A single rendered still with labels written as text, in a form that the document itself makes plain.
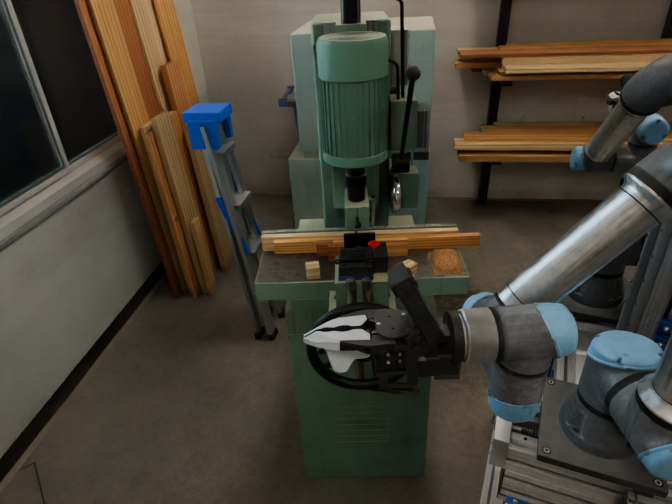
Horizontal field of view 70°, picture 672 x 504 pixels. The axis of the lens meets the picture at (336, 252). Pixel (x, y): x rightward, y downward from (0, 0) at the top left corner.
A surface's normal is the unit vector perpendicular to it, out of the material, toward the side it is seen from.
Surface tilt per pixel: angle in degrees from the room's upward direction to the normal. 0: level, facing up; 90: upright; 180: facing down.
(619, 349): 8
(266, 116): 90
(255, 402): 0
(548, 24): 90
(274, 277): 0
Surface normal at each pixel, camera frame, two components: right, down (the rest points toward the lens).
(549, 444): -0.05, -0.85
